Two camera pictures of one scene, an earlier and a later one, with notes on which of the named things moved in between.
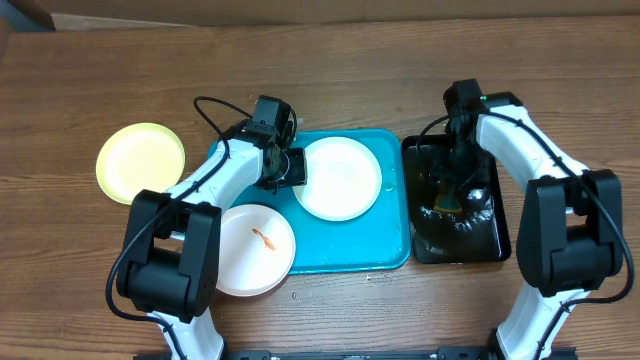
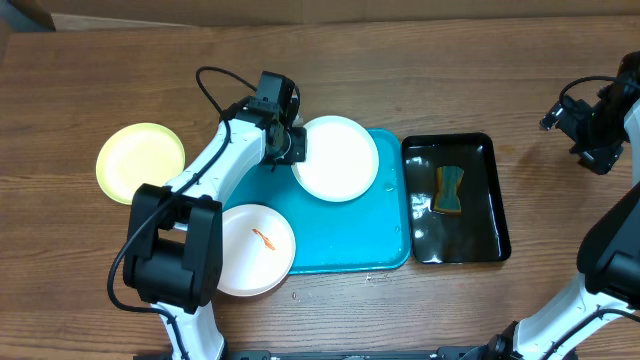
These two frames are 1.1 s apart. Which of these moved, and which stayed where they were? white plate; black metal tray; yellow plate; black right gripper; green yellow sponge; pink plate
Moved: black right gripper; white plate
Stayed: yellow plate; green yellow sponge; pink plate; black metal tray
